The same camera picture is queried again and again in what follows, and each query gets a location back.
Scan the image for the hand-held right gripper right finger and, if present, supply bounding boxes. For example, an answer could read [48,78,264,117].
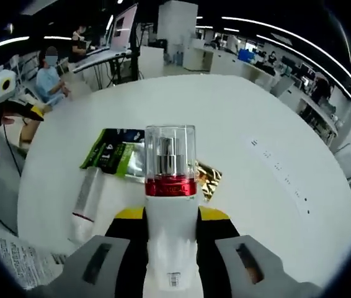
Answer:
[195,207,322,298]

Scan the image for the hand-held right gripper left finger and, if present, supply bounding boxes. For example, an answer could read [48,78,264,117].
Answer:
[48,207,149,298]

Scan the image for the large red-collar pump bottle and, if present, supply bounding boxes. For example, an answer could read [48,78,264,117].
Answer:
[143,124,200,298]

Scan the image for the white skincare tube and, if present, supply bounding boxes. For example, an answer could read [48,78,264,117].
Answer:
[68,166,105,243]

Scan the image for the gold foil skincare sachet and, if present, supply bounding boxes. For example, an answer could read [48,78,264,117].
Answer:
[195,160,223,203]

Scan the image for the green skincare sachet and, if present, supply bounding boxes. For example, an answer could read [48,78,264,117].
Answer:
[79,127,147,184]

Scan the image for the small white pump bottle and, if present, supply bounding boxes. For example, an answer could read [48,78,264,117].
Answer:
[0,214,68,292]

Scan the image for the table socket strip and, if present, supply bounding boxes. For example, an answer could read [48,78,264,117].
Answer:
[249,138,312,215]

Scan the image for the black monitor stand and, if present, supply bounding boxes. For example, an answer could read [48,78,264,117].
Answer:
[128,12,144,82]

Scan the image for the pink screen monitor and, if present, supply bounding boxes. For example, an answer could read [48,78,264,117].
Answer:
[109,4,138,51]

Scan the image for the white chair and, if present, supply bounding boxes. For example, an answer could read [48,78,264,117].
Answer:
[332,143,351,183]

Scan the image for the blue crate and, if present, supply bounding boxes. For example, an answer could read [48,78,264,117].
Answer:
[238,48,256,62]

